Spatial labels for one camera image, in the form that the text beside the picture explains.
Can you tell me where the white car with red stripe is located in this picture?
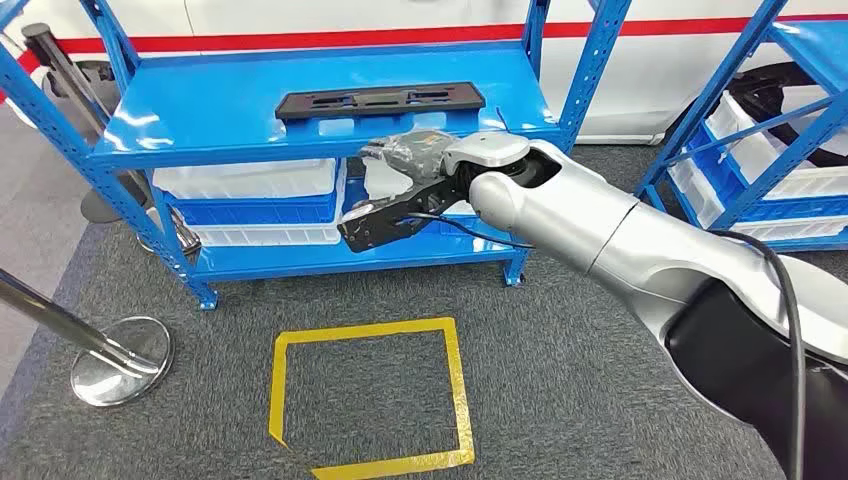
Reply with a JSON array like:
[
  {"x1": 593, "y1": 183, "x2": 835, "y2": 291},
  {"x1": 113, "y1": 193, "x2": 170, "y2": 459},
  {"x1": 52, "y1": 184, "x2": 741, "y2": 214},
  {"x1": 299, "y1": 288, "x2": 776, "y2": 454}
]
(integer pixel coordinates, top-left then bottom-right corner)
[{"x1": 0, "y1": 0, "x2": 848, "y2": 167}]

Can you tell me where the blue metal shelf rack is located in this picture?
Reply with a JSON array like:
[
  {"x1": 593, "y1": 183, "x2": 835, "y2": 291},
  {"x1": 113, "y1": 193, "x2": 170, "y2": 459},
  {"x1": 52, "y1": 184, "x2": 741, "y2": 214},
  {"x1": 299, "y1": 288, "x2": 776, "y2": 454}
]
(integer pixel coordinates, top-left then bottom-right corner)
[
  {"x1": 635, "y1": 0, "x2": 848, "y2": 253},
  {"x1": 0, "y1": 0, "x2": 634, "y2": 313}
]

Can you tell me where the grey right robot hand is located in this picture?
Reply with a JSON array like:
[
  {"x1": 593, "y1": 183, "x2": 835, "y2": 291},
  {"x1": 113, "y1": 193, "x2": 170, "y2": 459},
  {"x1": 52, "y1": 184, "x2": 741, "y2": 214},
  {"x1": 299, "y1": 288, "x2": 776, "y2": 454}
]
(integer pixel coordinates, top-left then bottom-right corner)
[{"x1": 360, "y1": 130, "x2": 465, "y2": 187}]

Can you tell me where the yellow tape square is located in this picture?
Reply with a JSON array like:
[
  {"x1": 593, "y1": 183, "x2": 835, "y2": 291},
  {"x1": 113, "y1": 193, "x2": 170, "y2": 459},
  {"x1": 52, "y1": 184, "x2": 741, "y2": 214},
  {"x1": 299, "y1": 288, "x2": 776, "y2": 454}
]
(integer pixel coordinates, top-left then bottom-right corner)
[{"x1": 268, "y1": 317, "x2": 476, "y2": 480}]

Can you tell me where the white plastic bin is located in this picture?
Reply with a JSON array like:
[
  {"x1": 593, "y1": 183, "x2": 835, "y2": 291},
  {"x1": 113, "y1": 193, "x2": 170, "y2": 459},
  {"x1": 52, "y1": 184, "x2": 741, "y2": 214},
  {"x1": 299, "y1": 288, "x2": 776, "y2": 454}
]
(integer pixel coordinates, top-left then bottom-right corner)
[
  {"x1": 667, "y1": 158, "x2": 848, "y2": 243},
  {"x1": 705, "y1": 90, "x2": 848, "y2": 200}
]

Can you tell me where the black plastic plate holder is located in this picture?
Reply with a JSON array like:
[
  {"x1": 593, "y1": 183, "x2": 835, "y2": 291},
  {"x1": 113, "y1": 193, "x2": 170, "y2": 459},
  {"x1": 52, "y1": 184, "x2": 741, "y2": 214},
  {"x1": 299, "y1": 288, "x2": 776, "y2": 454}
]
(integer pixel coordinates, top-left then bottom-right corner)
[{"x1": 274, "y1": 82, "x2": 487, "y2": 122}]

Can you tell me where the black cable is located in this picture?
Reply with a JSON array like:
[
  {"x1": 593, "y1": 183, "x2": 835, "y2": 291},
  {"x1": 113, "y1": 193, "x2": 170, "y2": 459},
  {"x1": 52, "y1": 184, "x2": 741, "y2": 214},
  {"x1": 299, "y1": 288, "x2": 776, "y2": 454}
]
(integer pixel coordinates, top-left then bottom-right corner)
[{"x1": 407, "y1": 211, "x2": 808, "y2": 480}]

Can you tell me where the black stanchion post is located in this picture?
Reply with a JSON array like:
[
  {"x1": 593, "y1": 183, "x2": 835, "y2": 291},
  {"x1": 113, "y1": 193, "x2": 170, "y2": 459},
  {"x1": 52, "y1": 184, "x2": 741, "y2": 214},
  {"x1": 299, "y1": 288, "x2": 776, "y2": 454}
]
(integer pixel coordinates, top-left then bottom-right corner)
[{"x1": 21, "y1": 23, "x2": 155, "y2": 225}]

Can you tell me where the blue plastic bin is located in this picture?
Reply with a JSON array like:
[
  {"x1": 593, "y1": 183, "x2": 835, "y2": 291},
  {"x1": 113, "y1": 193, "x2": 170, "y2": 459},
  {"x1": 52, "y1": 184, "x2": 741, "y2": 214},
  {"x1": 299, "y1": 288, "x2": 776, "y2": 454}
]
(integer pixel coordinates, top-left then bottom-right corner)
[{"x1": 685, "y1": 125, "x2": 848, "y2": 223}]

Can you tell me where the blue plastic crate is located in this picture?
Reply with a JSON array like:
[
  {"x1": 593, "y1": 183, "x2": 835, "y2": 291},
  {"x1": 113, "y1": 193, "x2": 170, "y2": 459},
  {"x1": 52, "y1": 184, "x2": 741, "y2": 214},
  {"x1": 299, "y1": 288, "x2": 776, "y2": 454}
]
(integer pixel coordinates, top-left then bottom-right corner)
[
  {"x1": 433, "y1": 215, "x2": 515, "y2": 238},
  {"x1": 162, "y1": 192, "x2": 342, "y2": 227}
]

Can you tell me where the chrome stanchion base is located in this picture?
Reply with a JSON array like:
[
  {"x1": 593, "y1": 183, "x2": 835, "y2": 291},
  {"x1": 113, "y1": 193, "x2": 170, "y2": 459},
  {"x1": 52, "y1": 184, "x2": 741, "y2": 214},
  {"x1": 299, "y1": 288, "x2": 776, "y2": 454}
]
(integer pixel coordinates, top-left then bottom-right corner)
[{"x1": 137, "y1": 206, "x2": 203, "y2": 260}]

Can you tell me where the chrome stanchion post with base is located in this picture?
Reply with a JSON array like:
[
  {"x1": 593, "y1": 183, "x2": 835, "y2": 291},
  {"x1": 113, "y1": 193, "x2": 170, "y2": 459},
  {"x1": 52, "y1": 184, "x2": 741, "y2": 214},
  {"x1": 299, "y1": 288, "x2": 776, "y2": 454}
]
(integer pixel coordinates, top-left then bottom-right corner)
[{"x1": 0, "y1": 268, "x2": 175, "y2": 408}]

